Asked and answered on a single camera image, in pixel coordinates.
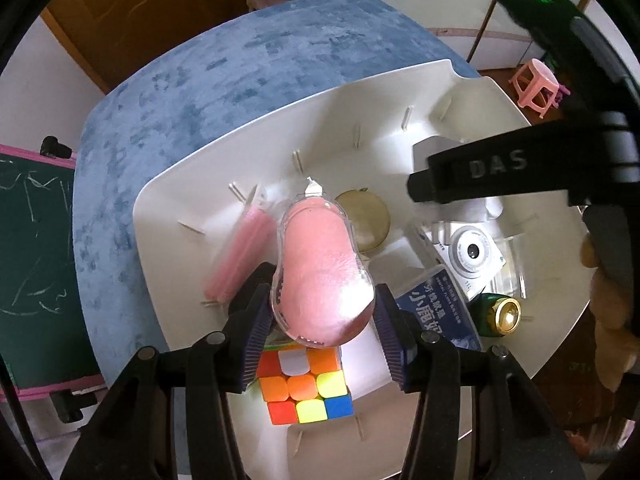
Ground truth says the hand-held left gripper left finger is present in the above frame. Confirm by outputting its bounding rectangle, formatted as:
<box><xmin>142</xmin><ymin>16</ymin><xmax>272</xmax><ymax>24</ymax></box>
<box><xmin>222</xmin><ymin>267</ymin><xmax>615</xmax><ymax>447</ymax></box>
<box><xmin>60</xmin><ymin>262</ymin><xmax>276</xmax><ymax>480</ymax></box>

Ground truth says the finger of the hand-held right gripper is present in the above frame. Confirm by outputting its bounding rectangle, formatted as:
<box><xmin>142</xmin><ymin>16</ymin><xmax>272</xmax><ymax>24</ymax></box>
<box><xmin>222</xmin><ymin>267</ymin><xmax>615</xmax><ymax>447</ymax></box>
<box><xmin>406</xmin><ymin>121</ymin><xmax>618</xmax><ymax>206</ymax></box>

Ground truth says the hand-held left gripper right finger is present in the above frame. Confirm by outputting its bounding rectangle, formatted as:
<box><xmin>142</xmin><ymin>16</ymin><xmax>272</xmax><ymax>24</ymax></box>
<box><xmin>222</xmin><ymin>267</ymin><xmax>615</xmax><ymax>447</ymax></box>
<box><xmin>374</xmin><ymin>283</ymin><xmax>587</xmax><ymax>480</ymax></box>

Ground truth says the clear case with blue label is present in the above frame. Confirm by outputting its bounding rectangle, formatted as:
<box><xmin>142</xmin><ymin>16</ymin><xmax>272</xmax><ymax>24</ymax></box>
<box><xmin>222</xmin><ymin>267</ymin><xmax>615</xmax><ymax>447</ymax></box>
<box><xmin>395</xmin><ymin>266</ymin><xmax>483</xmax><ymax>353</ymax></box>

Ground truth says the multicoloured puzzle cube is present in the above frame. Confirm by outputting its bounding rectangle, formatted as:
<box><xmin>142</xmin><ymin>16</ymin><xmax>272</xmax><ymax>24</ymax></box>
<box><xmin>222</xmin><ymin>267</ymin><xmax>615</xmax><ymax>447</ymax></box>
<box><xmin>255</xmin><ymin>342</ymin><xmax>355</xmax><ymax>427</ymax></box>

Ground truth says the white toy camera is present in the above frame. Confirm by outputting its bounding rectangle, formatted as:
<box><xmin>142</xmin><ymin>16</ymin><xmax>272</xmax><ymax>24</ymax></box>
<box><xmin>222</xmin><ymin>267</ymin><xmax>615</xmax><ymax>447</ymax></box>
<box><xmin>420</xmin><ymin>220</ymin><xmax>506</xmax><ymax>301</ymax></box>

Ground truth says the pale pink oblong case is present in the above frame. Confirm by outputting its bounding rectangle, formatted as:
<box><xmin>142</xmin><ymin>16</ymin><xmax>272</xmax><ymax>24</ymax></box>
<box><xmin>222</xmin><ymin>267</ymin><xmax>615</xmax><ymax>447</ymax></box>
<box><xmin>202</xmin><ymin>187</ymin><xmax>278</xmax><ymax>306</ymax></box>

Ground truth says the pink sponge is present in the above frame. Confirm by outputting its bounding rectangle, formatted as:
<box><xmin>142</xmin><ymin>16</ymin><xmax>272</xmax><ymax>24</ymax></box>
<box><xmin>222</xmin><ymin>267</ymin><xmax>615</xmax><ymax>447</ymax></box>
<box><xmin>270</xmin><ymin>177</ymin><xmax>377</xmax><ymax>348</ymax></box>

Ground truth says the green bottle with gold cap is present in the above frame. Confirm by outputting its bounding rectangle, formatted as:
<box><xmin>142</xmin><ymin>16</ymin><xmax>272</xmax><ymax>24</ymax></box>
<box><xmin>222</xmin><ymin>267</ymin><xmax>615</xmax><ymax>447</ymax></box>
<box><xmin>467</xmin><ymin>292</ymin><xmax>522</xmax><ymax>338</ymax></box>

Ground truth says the round gold tin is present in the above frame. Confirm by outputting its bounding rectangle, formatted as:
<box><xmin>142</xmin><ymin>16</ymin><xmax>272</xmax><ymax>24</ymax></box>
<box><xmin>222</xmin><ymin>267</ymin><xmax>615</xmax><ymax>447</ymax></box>
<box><xmin>334</xmin><ymin>187</ymin><xmax>392</xmax><ymax>256</ymax></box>

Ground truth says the white plastic tray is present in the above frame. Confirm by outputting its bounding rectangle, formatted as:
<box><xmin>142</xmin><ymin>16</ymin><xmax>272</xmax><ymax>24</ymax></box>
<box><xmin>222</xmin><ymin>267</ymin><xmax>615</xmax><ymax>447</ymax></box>
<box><xmin>132</xmin><ymin>59</ymin><xmax>593</xmax><ymax>480</ymax></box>

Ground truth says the pink plastic stool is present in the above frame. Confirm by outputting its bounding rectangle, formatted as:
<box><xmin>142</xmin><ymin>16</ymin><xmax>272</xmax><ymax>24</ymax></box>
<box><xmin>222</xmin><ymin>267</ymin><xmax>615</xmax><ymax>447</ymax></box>
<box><xmin>509</xmin><ymin>58</ymin><xmax>571</xmax><ymax>111</ymax></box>

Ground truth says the brown teddy bear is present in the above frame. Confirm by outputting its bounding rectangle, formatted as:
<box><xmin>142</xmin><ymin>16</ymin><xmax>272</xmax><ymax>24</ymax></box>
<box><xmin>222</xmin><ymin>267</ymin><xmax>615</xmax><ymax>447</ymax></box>
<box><xmin>580</xmin><ymin>237</ymin><xmax>640</xmax><ymax>393</ymax></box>

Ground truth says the blue upholstered ottoman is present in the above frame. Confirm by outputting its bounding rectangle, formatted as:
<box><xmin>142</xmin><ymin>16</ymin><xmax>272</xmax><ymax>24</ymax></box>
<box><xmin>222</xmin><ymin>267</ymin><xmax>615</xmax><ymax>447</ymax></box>
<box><xmin>72</xmin><ymin>0</ymin><xmax>483</xmax><ymax>480</ymax></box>

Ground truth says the brown wooden door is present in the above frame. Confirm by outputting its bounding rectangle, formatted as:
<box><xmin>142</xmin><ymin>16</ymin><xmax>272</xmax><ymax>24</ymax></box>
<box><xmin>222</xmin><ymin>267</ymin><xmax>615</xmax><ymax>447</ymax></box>
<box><xmin>40</xmin><ymin>0</ymin><xmax>381</xmax><ymax>93</ymax></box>

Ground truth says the black chalkboard bracket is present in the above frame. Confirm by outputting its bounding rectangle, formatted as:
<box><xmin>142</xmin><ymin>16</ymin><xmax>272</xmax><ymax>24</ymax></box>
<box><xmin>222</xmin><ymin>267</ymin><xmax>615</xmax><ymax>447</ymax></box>
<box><xmin>50</xmin><ymin>389</ymin><xmax>108</xmax><ymax>423</ymax></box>
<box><xmin>40</xmin><ymin>136</ymin><xmax>73</xmax><ymax>160</ymax></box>

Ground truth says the green chalkboard with pink frame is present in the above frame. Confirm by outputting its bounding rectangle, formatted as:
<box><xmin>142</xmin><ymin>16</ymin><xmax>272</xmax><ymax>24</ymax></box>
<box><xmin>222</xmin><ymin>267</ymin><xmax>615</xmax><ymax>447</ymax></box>
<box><xmin>0</xmin><ymin>144</ymin><xmax>108</xmax><ymax>403</ymax></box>

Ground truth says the black cable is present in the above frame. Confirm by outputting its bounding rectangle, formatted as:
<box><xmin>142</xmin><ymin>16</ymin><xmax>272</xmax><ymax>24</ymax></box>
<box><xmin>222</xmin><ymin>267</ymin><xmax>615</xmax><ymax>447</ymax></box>
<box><xmin>0</xmin><ymin>350</ymin><xmax>53</xmax><ymax>480</ymax></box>

